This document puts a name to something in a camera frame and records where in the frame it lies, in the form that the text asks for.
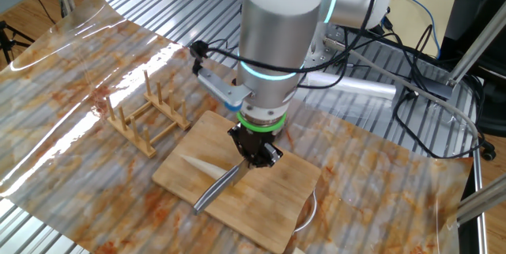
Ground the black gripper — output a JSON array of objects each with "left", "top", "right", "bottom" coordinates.
[{"left": 228, "top": 124, "right": 285, "bottom": 169}]

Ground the steel cleaver knife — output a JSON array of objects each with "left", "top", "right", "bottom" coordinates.
[{"left": 192, "top": 161, "right": 252, "bottom": 216}]

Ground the tapered white radish piece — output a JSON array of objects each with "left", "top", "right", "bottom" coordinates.
[{"left": 179, "top": 154, "right": 230, "bottom": 182}]

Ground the wooden cutting board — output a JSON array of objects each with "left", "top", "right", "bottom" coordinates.
[{"left": 152, "top": 110, "right": 322, "bottom": 254}]

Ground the wooden peg rack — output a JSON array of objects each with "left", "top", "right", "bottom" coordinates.
[{"left": 104, "top": 70, "right": 191, "bottom": 159}]

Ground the clear plastic film roll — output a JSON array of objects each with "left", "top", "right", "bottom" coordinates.
[{"left": 298, "top": 70, "right": 398, "bottom": 100}]

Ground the marble pattern plastic mat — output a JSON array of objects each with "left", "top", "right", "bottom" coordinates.
[{"left": 0, "top": 0, "right": 474, "bottom": 254}]

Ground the beige desk panel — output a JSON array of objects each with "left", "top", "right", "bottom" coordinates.
[{"left": 385, "top": 0, "right": 466, "bottom": 59}]

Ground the black tripod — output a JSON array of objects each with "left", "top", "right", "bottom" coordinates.
[{"left": 0, "top": 20, "right": 36, "bottom": 65}]

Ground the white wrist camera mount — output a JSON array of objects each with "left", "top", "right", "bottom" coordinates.
[{"left": 193, "top": 66, "right": 254, "bottom": 112}]

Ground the black camera cable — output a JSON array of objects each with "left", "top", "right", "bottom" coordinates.
[{"left": 188, "top": 0, "right": 384, "bottom": 77}]

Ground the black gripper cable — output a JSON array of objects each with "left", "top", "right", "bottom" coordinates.
[{"left": 298, "top": 28, "right": 351, "bottom": 91}]

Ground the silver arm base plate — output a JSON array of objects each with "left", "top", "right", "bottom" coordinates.
[{"left": 306, "top": 24, "right": 351, "bottom": 69}]

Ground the black looped cable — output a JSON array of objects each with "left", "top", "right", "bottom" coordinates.
[{"left": 393, "top": 87, "right": 487, "bottom": 160}]

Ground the grey hose with connector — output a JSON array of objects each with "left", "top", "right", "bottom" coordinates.
[{"left": 323, "top": 36, "right": 481, "bottom": 146}]

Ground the blue cable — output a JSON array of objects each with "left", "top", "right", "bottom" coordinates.
[{"left": 391, "top": 0, "right": 442, "bottom": 59}]

